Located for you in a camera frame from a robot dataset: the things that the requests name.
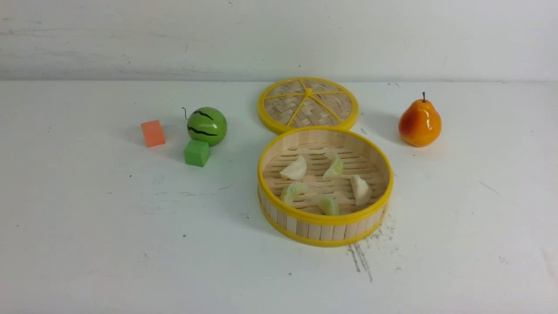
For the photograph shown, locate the green toy watermelon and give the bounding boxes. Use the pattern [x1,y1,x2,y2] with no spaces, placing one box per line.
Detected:
[183,107,228,147]

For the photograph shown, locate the orange cube block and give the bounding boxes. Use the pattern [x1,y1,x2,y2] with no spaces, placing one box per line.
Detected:
[141,119,166,147]

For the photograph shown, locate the woven bamboo steamer lid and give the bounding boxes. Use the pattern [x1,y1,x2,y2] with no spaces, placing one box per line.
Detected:
[257,77,359,135]

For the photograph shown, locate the orange toy pear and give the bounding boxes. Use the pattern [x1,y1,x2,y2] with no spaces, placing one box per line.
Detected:
[398,92,442,147]

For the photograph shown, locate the green dumpling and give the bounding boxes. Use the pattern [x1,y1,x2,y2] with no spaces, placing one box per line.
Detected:
[323,152,344,179]
[280,181,309,204]
[310,194,341,216]

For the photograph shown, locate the white dumpling bottom edge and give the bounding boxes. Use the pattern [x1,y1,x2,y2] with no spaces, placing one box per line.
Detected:
[279,155,307,181]

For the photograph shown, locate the bamboo steamer tray yellow rim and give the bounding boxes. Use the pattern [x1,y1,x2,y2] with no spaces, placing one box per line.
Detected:
[258,126,394,247]

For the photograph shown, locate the green cube block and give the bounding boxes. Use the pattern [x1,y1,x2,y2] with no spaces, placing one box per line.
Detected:
[183,140,211,167]

